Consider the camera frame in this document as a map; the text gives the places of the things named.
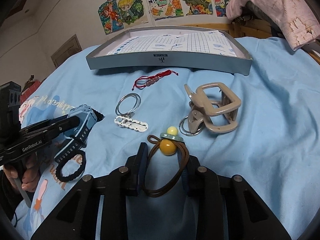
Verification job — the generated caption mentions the brown cord yellow bead tie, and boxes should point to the brown cord yellow bead tie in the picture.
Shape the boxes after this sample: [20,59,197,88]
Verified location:
[144,126,190,198]

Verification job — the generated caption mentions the white hair barrette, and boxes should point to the white hair barrette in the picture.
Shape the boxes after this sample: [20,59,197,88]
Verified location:
[114,115,149,133]

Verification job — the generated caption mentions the silver bangle rings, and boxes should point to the silver bangle rings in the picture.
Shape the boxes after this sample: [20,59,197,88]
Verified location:
[115,93,142,118]

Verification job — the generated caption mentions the small silver ring pair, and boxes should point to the small silver ring pair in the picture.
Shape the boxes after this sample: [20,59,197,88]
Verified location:
[178,115,205,137]

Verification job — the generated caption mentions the black braided hair tie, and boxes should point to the black braided hair tie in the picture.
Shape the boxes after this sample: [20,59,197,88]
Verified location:
[55,149,87,183]

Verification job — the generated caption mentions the beige claw hair clip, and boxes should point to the beige claw hair clip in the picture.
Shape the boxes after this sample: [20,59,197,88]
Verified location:
[179,82,241,136]

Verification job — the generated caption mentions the red string bead bracelet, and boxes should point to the red string bead bracelet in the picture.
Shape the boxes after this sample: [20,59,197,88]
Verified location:
[131,69,179,91]

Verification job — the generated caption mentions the left hand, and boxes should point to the left hand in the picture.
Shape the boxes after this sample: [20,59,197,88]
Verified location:
[3,153,40,192]

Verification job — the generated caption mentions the red checked cloth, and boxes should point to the red checked cloth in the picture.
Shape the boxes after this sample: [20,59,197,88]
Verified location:
[20,75,41,104]

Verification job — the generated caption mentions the light blue bed sheet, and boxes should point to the light blue bed sheet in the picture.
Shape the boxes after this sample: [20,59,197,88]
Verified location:
[15,37,319,239]

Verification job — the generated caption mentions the anime girl drawing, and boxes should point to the anime girl drawing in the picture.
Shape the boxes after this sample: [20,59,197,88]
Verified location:
[98,1,124,35]

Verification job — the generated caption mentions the grey shallow box tray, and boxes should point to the grey shallow box tray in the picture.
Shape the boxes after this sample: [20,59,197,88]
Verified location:
[86,26,253,76]

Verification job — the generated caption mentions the grid paper sheet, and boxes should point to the grid paper sheet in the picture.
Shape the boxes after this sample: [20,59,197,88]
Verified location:
[107,30,236,57]

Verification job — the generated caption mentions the blond boy drawing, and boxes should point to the blond boy drawing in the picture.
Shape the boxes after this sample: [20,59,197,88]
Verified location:
[116,0,148,29]

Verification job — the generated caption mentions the fruit cup drawing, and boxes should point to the fruit cup drawing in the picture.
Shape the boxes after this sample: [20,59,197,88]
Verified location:
[148,0,184,21]

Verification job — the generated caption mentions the pink floral quilt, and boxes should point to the pink floral quilt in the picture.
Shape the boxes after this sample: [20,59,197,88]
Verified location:
[226,0,319,51]

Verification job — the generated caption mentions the brown wall cabinet door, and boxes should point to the brown wall cabinet door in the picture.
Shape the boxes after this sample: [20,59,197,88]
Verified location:
[51,34,82,68]

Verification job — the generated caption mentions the wooden bed rail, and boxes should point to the wooden bed rail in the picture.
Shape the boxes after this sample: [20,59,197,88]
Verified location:
[183,19,320,65]

